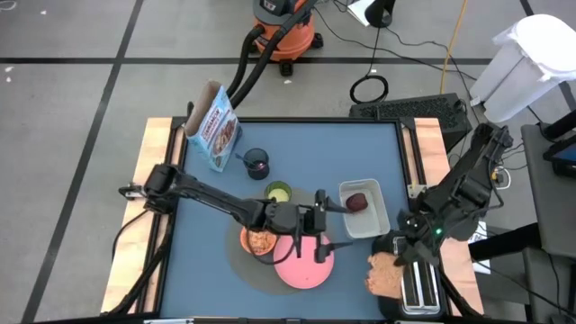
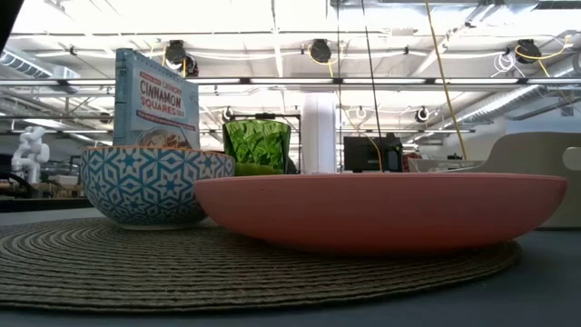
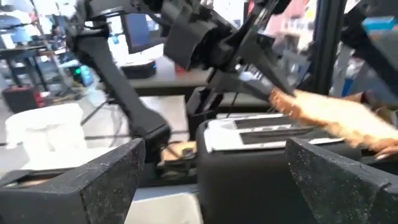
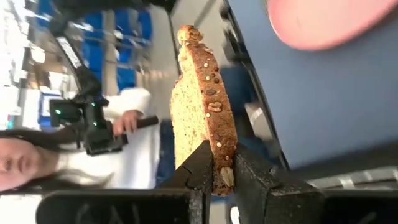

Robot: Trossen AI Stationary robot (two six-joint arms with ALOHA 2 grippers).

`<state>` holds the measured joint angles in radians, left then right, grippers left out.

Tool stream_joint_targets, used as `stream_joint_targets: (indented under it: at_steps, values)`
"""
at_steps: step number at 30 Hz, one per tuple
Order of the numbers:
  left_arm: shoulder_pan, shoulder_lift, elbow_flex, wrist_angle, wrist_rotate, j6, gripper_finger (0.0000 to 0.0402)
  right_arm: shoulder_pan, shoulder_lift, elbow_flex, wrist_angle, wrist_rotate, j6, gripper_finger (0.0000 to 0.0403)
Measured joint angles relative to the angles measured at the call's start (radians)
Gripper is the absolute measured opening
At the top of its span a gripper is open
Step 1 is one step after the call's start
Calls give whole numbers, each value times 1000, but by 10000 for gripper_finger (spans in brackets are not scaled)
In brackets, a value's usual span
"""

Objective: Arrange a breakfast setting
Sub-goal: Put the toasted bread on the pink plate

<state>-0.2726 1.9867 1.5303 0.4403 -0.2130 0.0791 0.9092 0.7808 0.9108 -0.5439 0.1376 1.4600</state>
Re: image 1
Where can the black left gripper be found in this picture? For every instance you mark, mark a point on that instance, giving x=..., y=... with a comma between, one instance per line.
x=292, y=219

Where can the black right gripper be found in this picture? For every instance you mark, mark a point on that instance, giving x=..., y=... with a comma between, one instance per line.
x=420, y=236

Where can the brown toast slice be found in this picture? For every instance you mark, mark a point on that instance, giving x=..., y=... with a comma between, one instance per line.
x=382, y=279

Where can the red apple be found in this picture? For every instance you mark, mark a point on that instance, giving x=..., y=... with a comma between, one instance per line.
x=356, y=202

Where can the iridescent spoon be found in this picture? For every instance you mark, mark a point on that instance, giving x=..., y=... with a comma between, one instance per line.
x=243, y=158

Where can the cinnamon squares cereal box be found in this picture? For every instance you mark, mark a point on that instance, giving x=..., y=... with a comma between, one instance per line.
x=216, y=130

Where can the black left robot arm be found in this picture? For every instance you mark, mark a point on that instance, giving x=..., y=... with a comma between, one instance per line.
x=202, y=194

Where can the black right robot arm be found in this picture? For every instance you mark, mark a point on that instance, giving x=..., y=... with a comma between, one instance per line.
x=468, y=180

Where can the black chrome toaster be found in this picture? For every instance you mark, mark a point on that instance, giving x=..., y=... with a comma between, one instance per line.
x=420, y=288

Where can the white plastic bin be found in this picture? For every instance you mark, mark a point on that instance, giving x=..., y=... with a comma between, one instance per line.
x=369, y=225

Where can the pink plate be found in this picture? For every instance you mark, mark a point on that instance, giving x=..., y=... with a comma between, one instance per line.
x=306, y=270

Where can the green faceted glass cup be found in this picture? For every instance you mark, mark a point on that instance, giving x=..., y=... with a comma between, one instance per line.
x=277, y=192

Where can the brown cereal squares pile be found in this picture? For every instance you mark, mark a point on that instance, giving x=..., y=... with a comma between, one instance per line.
x=261, y=243

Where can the white paper sheet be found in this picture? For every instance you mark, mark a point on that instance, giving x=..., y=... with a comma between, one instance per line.
x=480, y=238

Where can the blue white patterned bowl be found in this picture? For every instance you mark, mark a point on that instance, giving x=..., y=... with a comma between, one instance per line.
x=245, y=243

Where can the round woven placemat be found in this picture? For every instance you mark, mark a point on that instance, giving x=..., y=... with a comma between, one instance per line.
x=252, y=274

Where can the dark blue cup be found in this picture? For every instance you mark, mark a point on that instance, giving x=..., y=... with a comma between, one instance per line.
x=257, y=168

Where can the black chair bar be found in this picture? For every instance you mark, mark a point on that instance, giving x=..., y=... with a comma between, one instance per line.
x=504, y=243

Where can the wooden table side board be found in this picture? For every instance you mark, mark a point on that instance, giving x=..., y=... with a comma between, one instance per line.
x=135, y=270
x=427, y=130

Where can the grey desk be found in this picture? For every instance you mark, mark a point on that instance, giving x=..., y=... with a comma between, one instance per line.
x=549, y=202

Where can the black tablet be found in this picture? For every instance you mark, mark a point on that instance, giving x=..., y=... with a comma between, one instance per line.
x=562, y=155

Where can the orange shop vacuum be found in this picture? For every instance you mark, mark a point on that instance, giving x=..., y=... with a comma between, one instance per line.
x=270, y=49
x=288, y=31

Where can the white trash bin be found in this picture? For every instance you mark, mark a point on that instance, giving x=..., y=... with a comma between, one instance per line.
x=526, y=67

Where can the black floor stand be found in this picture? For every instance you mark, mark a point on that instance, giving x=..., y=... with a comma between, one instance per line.
x=380, y=11

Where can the black table frame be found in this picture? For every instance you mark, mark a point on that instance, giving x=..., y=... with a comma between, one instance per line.
x=292, y=120

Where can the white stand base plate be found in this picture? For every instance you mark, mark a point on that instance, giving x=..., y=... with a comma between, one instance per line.
x=357, y=11

